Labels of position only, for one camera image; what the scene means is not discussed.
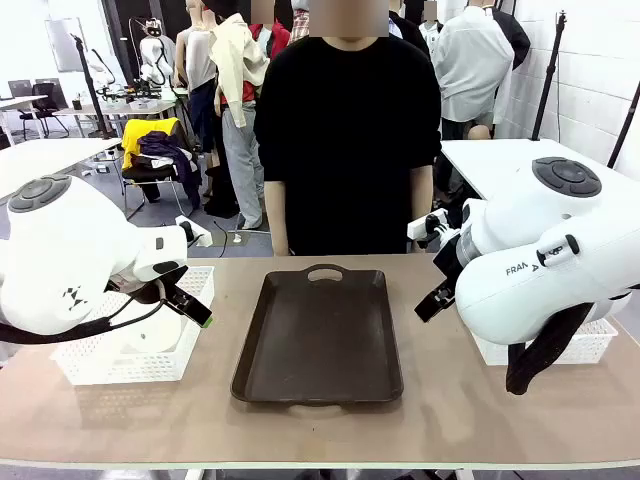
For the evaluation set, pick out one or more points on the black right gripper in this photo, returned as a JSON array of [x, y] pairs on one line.
[[449, 260]]

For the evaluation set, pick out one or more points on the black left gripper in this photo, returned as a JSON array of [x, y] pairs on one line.
[[142, 292]]

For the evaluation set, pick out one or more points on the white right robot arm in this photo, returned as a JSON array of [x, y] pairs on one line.
[[525, 300]]

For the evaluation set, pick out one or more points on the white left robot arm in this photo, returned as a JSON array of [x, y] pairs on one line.
[[60, 250]]

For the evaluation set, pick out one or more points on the person's right forearm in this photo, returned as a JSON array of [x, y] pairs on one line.
[[276, 220]]

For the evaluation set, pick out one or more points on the translucent white conical flask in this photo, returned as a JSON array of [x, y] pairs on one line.
[[155, 335]]

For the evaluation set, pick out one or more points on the white perforated plastic basket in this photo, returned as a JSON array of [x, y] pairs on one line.
[[590, 345], [150, 370]]

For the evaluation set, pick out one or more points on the dark brown plastic tray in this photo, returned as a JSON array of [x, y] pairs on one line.
[[317, 340]]

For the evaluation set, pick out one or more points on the dark purple garment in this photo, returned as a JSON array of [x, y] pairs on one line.
[[167, 147]]

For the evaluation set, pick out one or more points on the person's torso in black shirt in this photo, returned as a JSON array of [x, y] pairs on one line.
[[345, 150]]

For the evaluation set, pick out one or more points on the yellow garment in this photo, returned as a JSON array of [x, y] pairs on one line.
[[132, 135]]

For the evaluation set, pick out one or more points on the background work table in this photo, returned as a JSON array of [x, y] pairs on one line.
[[130, 106]]

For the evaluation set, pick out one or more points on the mannequin with white shirt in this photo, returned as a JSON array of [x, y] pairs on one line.
[[470, 65]]

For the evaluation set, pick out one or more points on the black tripod stand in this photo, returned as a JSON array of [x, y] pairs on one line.
[[547, 80], [90, 85]]

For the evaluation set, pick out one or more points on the mannequin with beige jacket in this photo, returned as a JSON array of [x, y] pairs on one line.
[[237, 65]]

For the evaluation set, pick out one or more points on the mannequin with white tank top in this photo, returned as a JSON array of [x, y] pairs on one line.
[[200, 60]]

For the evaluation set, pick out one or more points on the black office chair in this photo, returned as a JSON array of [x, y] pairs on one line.
[[42, 107]]

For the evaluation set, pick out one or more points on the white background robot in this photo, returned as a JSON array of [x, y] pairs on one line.
[[152, 55]]

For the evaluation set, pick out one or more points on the mannequin with black jacket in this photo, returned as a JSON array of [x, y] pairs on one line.
[[515, 35]]

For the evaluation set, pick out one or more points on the mannequin with red garment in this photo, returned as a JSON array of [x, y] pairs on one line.
[[277, 37]]

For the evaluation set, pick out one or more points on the mannequin with plaid shirt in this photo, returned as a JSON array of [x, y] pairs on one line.
[[298, 27]]

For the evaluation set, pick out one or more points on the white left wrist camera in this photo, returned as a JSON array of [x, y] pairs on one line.
[[200, 235]]

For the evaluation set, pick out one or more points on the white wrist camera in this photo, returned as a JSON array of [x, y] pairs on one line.
[[422, 227], [200, 235]]

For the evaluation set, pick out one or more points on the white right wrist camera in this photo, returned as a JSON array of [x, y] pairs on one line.
[[422, 227]]

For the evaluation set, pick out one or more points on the metal frame chair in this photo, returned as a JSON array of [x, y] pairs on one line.
[[150, 182]]

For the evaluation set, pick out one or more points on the white wall board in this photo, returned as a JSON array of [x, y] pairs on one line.
[[65, 45]]

